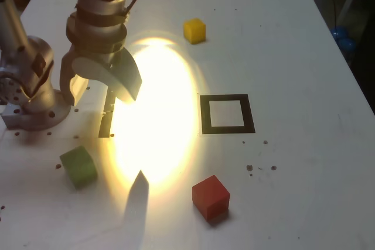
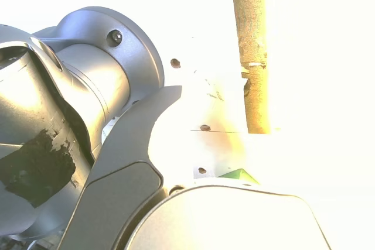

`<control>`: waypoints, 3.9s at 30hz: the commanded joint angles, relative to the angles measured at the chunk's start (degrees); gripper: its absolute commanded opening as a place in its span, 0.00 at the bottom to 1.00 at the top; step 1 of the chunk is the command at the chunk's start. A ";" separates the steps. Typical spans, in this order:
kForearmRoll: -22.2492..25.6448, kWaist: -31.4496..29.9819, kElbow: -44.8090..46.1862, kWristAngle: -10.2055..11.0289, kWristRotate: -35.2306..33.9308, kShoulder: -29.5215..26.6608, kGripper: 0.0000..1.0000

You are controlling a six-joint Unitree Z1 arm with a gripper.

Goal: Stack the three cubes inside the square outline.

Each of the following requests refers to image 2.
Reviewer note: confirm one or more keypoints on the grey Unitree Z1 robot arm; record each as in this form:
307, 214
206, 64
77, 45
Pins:
96, 71

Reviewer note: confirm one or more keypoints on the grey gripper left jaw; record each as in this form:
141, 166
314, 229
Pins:
123, 150

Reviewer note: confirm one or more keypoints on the green cube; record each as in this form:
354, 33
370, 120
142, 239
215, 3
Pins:
240, 177

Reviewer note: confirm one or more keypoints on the black tape strip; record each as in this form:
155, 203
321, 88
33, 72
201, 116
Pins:
252, 27

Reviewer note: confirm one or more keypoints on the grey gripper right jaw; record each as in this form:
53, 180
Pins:
228, 220

